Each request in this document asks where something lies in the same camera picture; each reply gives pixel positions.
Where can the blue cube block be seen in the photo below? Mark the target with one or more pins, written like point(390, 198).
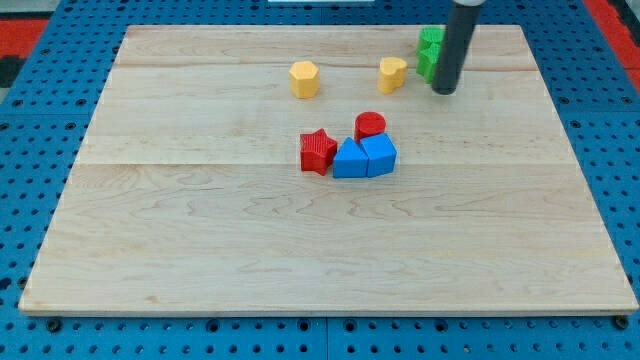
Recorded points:
point(381, 154)

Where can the yellow hexagon block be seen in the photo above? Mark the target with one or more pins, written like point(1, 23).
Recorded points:
point(304, 79)

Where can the green star block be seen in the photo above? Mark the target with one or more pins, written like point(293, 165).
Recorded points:
point(427, 60)

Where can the red star block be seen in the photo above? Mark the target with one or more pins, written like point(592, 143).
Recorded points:
point(317, 151)

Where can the wooden board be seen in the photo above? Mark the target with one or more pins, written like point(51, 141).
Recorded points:
point(186, 198)

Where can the yellow heart block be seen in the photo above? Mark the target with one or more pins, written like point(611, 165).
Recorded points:
point(392, 74)

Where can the blue triangle block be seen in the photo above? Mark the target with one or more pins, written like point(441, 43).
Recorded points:
point(350, 161)

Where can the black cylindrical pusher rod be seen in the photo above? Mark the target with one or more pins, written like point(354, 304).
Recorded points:
point(459, 31)

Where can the red cylinder block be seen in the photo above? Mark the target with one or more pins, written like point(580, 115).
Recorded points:
point(368, 124)

